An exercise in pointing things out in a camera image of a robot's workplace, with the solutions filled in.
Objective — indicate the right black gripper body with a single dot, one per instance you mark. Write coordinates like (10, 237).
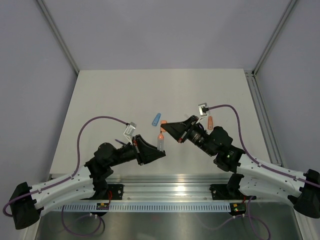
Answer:
(196, 135)

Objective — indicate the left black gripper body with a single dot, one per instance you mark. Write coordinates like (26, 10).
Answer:
(129, 153)

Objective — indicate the grey orange-tipped marker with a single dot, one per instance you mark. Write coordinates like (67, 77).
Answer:
(160, 142)

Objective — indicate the orange highlighter pen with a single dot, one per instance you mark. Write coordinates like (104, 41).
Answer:
(210, 123)

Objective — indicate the blue highlighter pen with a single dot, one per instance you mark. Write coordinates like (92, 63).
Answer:
(156, 120)

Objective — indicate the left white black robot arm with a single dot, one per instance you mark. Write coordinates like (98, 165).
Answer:
(29, 203)

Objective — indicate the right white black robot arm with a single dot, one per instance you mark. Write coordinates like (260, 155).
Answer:
(241, 164)

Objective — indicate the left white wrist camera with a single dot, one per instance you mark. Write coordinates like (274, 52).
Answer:
(129, 130)

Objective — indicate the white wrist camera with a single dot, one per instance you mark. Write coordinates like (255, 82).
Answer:
(203, 111)
(129, 130)

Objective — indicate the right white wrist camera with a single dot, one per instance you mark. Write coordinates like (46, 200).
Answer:
(203, 111)

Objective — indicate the aluminium front rail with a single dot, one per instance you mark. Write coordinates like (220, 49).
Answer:
(181, 187)

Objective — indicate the aluminium rail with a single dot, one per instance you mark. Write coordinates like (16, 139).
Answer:
(181, 187)
(265, 125)

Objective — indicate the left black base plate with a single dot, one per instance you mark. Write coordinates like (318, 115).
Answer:
(115, 192)

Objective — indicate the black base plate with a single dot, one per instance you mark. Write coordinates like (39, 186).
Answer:
(221, 192)
(115, 192)

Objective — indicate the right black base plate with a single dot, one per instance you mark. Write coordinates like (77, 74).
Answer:
(221, 192)

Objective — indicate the white slotted cable duct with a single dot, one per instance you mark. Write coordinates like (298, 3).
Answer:
(148, 207)

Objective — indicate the right side aluminium rail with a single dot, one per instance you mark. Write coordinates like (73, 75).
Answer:
(265, 125)

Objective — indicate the right aluminium frame post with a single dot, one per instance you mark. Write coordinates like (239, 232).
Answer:
(280, 26)

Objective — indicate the aluminium frame post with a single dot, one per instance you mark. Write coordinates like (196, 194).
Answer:
(280, 26)
(48, 18)

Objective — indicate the left aluminium frame post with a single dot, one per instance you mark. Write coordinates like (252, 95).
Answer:
(48, 18)

